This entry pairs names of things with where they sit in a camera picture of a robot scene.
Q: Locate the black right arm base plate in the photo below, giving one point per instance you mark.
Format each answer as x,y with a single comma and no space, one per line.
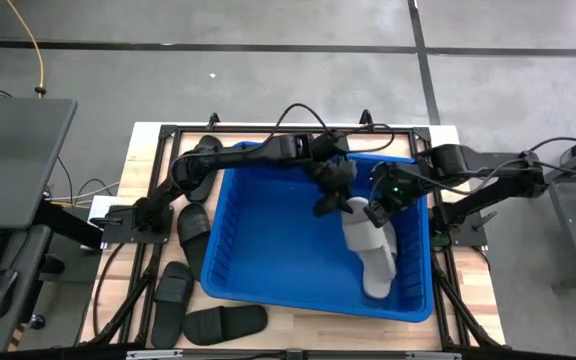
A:
468,235

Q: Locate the black desk support beam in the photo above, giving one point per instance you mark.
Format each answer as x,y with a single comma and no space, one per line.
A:
68,225

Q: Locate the black extrusion rig frame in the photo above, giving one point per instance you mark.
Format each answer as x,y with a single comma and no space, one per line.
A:
248,129

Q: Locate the blue plastic bin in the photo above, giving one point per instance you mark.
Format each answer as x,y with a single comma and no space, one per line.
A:
268,250

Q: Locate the light grey slide sandal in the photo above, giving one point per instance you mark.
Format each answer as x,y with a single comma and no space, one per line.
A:
368,240

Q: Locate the white power box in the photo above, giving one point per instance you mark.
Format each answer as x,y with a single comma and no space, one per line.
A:
99,205

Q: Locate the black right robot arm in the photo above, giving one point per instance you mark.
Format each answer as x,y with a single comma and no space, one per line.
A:
458,160

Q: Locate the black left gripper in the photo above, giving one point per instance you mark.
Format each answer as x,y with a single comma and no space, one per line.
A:
335,177

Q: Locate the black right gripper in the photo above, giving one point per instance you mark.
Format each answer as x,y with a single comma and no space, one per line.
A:
398,192

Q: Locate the grey desk with keyboard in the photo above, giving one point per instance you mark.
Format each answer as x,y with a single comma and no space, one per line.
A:
13,160

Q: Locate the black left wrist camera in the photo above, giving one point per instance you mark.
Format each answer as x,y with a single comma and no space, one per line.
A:
329,146

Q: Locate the black caster wheel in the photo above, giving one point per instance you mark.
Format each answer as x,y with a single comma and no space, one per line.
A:
37,321

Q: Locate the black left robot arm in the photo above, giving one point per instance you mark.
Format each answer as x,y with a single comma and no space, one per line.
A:
248,155

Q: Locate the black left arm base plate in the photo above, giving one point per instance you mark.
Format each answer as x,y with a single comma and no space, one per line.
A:
118,232

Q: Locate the dark grey desk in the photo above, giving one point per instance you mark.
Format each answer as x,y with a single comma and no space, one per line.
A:
23,250

